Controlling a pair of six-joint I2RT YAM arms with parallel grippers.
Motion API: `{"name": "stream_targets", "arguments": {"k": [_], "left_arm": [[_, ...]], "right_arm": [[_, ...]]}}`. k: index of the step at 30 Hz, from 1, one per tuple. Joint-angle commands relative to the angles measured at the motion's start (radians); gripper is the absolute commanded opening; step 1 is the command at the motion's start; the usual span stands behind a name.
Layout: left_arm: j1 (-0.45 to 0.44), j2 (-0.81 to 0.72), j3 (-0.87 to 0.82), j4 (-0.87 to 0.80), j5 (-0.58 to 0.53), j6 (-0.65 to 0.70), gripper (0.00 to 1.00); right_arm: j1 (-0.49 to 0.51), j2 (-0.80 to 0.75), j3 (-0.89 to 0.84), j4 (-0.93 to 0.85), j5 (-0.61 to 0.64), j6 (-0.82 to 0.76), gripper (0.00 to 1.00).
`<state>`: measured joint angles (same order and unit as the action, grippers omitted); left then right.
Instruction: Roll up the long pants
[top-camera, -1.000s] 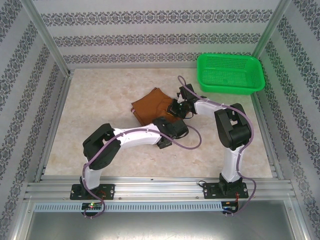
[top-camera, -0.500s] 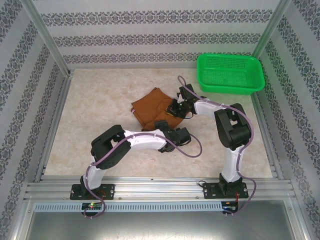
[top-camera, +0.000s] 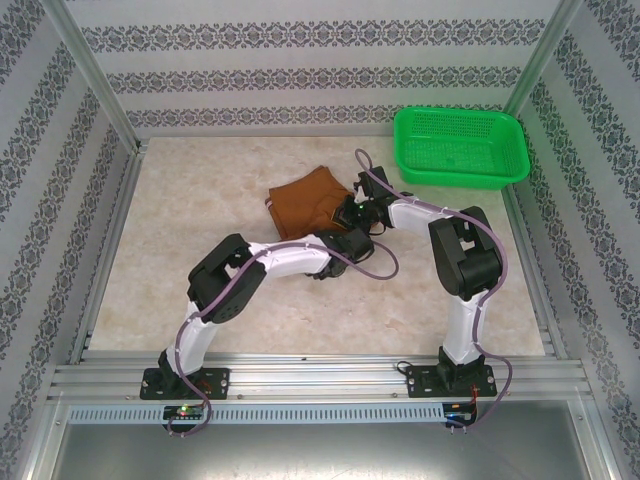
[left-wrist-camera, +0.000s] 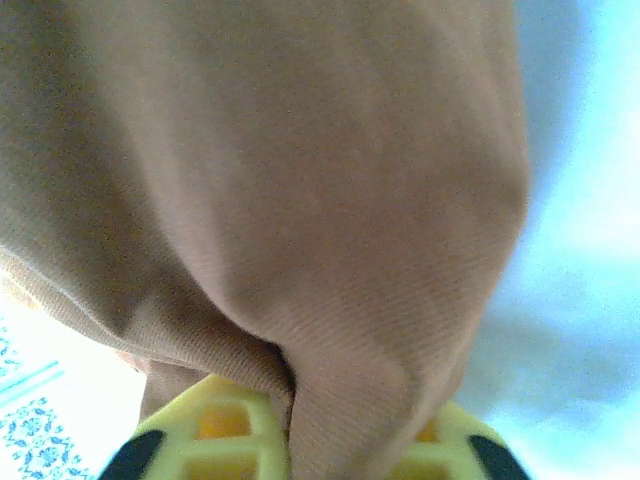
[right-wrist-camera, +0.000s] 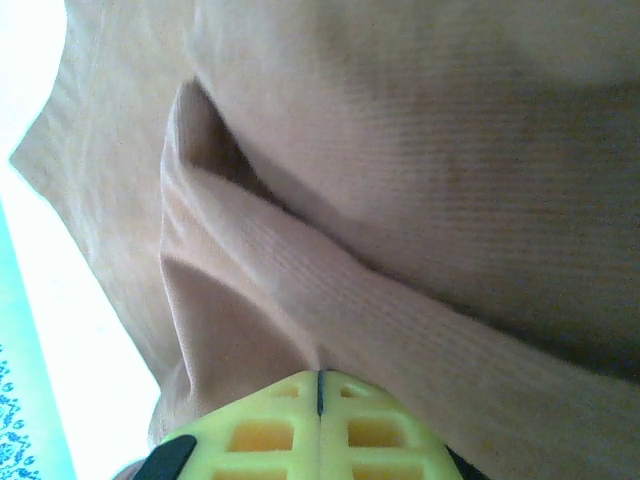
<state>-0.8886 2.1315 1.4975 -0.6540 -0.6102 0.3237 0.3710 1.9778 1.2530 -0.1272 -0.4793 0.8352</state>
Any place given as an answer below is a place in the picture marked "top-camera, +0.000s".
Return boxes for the brown long pants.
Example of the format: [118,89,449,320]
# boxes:
[264,167,354,242]

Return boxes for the green plastic basket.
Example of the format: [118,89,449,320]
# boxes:
[393,107,532,193]

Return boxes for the sheet metal panel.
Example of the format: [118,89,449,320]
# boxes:
[19,399,617,480]

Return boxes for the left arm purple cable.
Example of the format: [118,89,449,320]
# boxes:
[167,239,400,438]

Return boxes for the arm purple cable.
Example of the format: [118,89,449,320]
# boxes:
[353,148,514,431]
[167,239,400,438]

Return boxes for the aluminium mounting rail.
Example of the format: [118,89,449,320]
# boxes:
[47,349,592,407]

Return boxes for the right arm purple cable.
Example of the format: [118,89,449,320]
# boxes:
[353,148,514,431]

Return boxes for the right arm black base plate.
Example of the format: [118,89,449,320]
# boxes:
[405,364,499,400]

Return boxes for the slotted grey cable duct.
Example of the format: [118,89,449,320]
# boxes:
[66,403,450,426]

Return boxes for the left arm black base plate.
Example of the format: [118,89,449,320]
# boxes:
[139,367,232,402]

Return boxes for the aluminium frame post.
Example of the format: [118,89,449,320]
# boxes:
[41,0,142,151]
[501,0,585,121]

